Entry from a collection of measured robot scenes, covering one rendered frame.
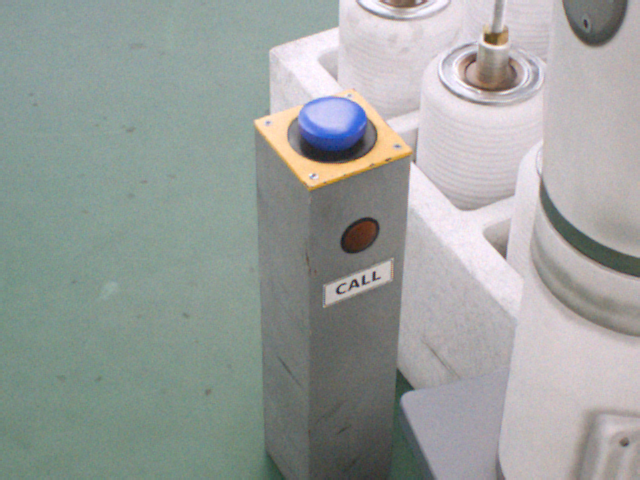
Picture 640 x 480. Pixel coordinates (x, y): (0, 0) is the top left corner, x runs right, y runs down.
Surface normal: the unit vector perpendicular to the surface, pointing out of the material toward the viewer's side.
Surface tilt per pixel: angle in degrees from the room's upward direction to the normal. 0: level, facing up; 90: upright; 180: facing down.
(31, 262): 0
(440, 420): 0
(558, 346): 90
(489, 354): 90
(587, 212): 98
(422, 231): 90
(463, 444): 0
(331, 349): 90
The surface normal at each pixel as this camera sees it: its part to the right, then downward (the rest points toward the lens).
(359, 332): 0.49, 0.60
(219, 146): 0.01, -0.73
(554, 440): -0.68, 0.50
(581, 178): -0.90, 0.29
